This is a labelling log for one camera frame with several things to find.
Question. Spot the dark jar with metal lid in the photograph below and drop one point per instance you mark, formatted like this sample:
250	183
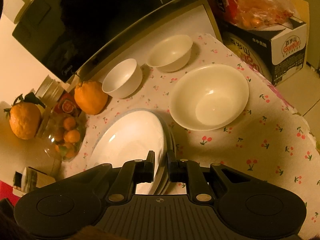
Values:
33	179

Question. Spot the orange citrus on table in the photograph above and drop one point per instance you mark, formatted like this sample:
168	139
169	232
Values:
90	97

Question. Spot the stack of white cups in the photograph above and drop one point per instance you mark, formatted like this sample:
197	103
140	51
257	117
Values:
49	91

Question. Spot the black white water carton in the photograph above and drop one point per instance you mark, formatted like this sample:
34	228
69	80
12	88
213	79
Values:
277	52

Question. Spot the cherry print tablecloth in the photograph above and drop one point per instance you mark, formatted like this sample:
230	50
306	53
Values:
269	140

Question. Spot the glass jar of kumquats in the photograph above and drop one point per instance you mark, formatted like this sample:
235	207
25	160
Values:
61	135

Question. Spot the orange citrus on jar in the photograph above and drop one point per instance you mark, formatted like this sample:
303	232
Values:
25	115

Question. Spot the cream large bowl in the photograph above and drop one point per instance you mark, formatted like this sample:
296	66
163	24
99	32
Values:
208	97

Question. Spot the plain white plate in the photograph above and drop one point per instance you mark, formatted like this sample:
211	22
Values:
131	136

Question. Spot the black microwave oven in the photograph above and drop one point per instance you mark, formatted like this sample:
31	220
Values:
64	35

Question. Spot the white kitchen appliance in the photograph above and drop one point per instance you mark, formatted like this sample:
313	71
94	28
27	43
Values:
16	154

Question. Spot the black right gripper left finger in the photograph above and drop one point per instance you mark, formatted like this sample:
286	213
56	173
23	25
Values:
132	173

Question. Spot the cream small bowl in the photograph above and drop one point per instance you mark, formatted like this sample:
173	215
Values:
171	54

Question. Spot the white small bowl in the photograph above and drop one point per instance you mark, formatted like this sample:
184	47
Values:
123	80

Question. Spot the orange labelled jar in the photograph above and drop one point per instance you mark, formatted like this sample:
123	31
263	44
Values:
67	104

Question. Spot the plastic bag of fruit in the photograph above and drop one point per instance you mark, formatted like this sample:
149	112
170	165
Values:
259	14

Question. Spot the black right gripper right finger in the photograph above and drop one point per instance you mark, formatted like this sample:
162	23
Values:
193	175

